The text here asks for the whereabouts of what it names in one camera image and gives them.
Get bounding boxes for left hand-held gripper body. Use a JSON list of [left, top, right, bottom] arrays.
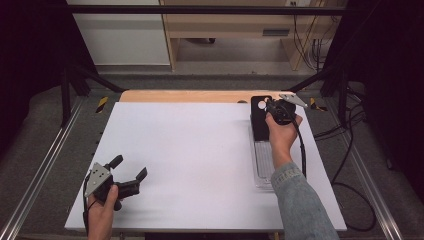
[[83, 162, 141, 212]]

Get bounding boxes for black curtain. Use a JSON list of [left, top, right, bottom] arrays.
[[0, 0, 98, 158], [324, 0, 424, 194]]

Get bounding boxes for white cabinet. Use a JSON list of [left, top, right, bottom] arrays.
[[66, 0, 171, 66]]

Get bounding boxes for yellow-handled tool right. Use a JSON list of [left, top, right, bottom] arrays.
[[309, 97, 328, 112]]

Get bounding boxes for black frame stand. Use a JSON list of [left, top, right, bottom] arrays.
[[293, 64, 349, 124], [61, 63, 126, 128]]

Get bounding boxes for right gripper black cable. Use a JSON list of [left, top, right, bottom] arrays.
[[289, 114, 308, 178]]

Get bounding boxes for black horizontal frame bar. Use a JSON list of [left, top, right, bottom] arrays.
[[66, 4, 348, 16]]

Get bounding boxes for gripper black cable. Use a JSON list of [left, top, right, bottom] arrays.
[[82, 174, 94, 234], [289, 114, 308, 178]]

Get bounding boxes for black phone case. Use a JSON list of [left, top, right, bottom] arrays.
[[250, 95, 273, 142]]

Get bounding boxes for black floor cable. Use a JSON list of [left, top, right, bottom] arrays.
[[313, 86, 378, 233]]

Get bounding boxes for yellow-handled tool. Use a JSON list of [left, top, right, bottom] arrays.
[[309, 97, 328, 112], [95, 96, 110, 114]]

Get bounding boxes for person's left hand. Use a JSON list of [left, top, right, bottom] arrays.
[[87, 184, 120, 234]]

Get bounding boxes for person's right hand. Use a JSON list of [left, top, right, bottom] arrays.
[[264, 112, 304, 168]]

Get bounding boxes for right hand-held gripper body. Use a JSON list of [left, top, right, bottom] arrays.
[[265, 93, 308, 126]]

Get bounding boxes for aluminium floor rail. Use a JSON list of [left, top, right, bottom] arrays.
[[324, 98, 404, 240], [0, 96, 84, 240]]

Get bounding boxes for white power socket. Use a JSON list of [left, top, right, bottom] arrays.
[[285, 0, 313, 8]]

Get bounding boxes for wooden desk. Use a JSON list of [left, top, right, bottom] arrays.
[[159, 0, 338, 72]]

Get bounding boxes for black cables under desk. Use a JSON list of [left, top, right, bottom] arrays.
[[292, 14, 334, 72]]

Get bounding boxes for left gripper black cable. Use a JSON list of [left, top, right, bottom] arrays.
[[82, 174, 94, 234]]

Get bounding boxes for yellow-handled tool left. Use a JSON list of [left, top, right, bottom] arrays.
[[95, 96, 110, 114]]

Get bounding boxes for clear plastic tray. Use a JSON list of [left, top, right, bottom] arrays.
[[248, 119, 278, 191]]

